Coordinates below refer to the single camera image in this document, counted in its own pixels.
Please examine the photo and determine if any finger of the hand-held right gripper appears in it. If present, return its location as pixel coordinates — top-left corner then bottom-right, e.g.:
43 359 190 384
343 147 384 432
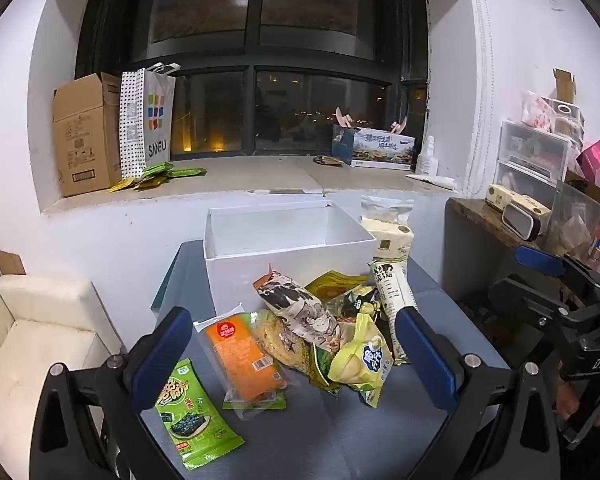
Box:
489 275 582 342
515 244 600 307

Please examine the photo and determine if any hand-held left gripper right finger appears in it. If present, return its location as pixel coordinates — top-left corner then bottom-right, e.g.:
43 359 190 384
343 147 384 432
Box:
395 305 563 480

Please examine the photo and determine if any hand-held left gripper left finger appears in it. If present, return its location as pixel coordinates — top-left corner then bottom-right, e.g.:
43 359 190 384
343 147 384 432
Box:
27 306 196 480

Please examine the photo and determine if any round cracker packet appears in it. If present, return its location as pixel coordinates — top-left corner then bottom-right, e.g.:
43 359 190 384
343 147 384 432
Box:
250 308 312 376

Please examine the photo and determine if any white cardboard box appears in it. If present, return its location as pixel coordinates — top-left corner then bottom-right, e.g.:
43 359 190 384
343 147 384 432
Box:
203 199 378 313

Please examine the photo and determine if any person's right hand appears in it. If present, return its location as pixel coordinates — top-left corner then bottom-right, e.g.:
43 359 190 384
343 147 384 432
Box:
554 377 600 428

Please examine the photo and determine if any cream grey speaker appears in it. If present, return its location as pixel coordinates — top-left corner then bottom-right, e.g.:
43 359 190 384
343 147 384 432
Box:
502 195 551 241

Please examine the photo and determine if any clear plastic container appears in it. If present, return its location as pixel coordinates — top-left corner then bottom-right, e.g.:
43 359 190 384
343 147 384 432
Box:
547 180 600 261

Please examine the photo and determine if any dark side cabinet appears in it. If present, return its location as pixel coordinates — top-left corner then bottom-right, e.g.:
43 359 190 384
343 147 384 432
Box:
444 197 566 321

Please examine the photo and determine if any yellow-green chip bag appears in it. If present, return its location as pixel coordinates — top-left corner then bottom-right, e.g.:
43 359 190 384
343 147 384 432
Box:
327 312 393 408

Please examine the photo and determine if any green seaweed packet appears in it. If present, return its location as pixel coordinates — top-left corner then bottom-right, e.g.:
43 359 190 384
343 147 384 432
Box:
154 358 245 471

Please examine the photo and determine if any tall white snack packet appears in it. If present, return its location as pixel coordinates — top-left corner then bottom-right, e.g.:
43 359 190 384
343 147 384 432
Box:
370 257 421 366

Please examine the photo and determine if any cream patterned box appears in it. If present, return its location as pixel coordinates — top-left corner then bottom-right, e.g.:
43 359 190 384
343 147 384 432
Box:
485 184 513 211

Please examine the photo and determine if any orange label snack packet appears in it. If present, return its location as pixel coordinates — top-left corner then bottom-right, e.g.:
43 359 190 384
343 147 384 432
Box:
194 302 301 421

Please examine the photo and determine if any clear drawer unit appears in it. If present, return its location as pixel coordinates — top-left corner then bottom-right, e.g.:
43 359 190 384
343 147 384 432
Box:
492 120 573 201

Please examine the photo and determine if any green snack packet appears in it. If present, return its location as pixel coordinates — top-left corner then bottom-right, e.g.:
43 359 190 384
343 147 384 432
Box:
305 342 341 396

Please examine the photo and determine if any yellow snack packet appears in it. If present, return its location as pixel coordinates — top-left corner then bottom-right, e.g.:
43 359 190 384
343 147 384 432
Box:
305 270 371 306

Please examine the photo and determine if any pink box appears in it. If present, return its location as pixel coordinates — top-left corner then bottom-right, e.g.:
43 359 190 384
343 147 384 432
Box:
577 140 600 181

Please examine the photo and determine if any cream tissue pack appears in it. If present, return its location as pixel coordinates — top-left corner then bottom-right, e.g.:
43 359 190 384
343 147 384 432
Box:
362 220 413 263

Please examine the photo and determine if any cream sofa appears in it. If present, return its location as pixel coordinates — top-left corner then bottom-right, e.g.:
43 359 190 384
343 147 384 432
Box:
0 242 131 461

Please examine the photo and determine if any white tube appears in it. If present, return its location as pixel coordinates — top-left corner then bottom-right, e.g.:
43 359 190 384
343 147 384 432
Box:
405 172 458 192

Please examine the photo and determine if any beige ink-drawing snack packet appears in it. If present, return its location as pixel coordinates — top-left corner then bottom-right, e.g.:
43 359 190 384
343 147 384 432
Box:
252 265 343 356

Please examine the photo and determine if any white bottle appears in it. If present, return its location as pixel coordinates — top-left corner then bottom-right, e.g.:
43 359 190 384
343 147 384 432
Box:
416 136 438 176

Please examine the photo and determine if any white round-hole gadget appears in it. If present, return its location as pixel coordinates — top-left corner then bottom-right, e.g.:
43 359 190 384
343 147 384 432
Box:
550 100 583 133

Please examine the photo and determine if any pink floral pack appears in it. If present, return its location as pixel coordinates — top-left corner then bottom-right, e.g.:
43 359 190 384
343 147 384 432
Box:
522 91 561 131

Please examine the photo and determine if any clear zip bag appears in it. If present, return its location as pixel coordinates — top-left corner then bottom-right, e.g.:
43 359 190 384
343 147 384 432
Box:
360 195 415 233

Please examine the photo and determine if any small cardboard box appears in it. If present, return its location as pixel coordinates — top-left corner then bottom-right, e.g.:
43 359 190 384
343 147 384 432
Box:
552 67 577 103

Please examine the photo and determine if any cardboard scrap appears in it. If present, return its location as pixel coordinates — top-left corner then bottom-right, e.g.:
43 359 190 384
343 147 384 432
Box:
0 250 27 276

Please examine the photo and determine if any pile of green sachets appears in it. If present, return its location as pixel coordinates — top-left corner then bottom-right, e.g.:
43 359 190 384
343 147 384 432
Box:
105 162 206 193

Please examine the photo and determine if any blue printed box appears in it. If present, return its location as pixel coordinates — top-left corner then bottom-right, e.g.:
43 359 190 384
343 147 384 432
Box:
331 124 417 170

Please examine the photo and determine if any pink antler headband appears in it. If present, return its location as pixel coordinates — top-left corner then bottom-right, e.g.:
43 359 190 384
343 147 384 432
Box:
334 106 409 133

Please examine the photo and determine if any brown cardboard box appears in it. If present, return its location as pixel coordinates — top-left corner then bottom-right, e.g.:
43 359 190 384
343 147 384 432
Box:
52 72 123 198

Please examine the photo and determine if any white shopping bag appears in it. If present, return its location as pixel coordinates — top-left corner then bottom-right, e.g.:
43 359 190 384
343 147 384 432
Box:
119 62 177 179

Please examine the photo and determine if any dark window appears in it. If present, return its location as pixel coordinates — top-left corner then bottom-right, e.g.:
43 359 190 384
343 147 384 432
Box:
75 0 431 158

